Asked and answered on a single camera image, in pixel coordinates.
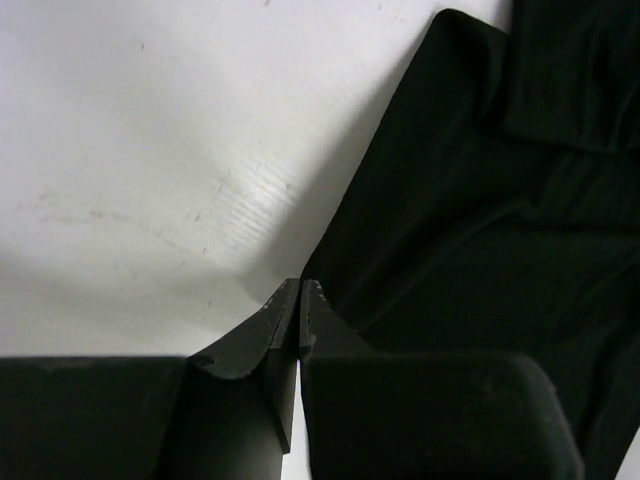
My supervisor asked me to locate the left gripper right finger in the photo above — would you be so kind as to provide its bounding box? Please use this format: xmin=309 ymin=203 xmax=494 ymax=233
xmin=300 ymin=281 xmax=583 ymax=479

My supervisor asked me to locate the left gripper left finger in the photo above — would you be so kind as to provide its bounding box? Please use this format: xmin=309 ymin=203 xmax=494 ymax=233
xmin=1 ymin=279 xmax=300 ymax=479

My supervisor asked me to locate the black tank top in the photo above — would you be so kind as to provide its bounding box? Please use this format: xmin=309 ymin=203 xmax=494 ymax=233
xmin=303 ymin=1 xmax=639 ymax=479

